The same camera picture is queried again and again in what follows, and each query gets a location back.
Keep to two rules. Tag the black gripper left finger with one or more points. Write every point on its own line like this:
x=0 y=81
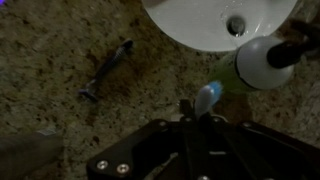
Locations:
x=150 y=153

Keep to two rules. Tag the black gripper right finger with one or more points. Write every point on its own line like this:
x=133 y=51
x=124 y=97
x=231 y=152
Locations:
x=260 y=156

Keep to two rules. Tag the green soap pump bottle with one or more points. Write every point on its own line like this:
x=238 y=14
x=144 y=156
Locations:
x=260 y=63

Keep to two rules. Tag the dark disposable razor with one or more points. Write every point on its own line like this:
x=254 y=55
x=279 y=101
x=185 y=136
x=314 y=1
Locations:
x=110 y=65

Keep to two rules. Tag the small clear bottle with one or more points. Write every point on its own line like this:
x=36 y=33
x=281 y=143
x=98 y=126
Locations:
x=26 y=153

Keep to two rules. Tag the metal sink drain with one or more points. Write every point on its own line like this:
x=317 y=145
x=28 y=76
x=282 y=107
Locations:
x=236 y=26

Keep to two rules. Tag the white oval sink basin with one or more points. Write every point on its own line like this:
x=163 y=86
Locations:
x=186 y=23

